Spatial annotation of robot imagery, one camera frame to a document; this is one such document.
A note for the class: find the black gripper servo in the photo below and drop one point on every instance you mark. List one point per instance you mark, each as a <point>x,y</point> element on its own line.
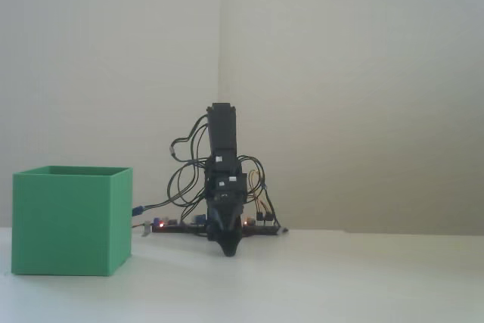
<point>227,188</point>

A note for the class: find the green open plastic bin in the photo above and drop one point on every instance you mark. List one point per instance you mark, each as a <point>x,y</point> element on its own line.
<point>64,221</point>

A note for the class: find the black base electronics board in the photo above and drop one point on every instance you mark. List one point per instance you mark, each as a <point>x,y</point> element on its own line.
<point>261,228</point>

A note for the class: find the grey tape strip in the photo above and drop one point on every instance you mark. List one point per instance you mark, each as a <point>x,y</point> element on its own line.
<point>146,230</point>

